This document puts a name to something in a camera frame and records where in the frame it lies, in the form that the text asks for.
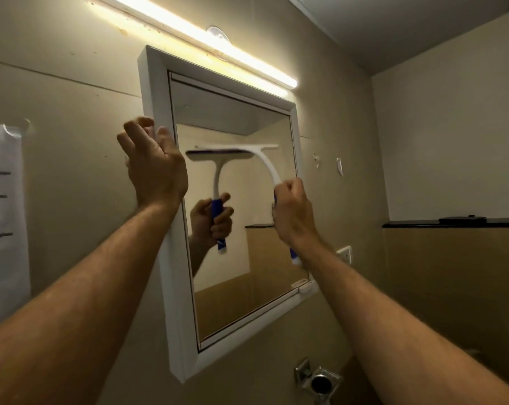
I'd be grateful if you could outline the person's right hand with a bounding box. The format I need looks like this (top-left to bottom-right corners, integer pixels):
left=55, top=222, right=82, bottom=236
left=271, top=177, right=319, bottom=250

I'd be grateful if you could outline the person's left hand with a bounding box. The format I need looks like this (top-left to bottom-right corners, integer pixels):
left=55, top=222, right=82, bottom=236
left=117, top=116, right=189, bottom=210

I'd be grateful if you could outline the white squeegee with blue handle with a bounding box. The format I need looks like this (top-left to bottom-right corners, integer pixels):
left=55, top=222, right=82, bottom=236
left=194, top=143, right=302, bottom=266

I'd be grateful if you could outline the white framed wall mirror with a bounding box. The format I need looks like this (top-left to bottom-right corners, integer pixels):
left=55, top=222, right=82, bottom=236
left=137, top=45, right=320, bottom=384

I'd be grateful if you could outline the person's right forearm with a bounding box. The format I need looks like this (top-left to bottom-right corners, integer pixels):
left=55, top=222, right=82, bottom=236
left=294, top=233, right=509, bottom=405

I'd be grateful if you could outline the person's left forearm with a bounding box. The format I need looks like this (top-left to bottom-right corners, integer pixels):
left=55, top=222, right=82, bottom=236
left=0, top=199, right=186, bottom=405

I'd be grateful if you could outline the lit white tube light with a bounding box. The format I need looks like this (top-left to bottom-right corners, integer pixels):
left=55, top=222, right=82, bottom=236
left=86, top=0, right=298, bottom=91

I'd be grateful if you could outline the clear suction cup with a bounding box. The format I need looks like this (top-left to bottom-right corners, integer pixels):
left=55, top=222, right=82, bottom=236
left=206, top=25, right=229, bottom=43

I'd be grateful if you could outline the flat black object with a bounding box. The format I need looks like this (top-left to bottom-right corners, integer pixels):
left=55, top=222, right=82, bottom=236
left=439, top=214, right=488, bottom=226

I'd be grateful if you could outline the white paper notice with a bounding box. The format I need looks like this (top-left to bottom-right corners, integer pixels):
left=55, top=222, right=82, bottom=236
left=0, top=120, right=32, bottom=330

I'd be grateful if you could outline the chrome wall holder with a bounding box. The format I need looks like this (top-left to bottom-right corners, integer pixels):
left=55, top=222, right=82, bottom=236
left=293, top=357, right=344, bottom=405

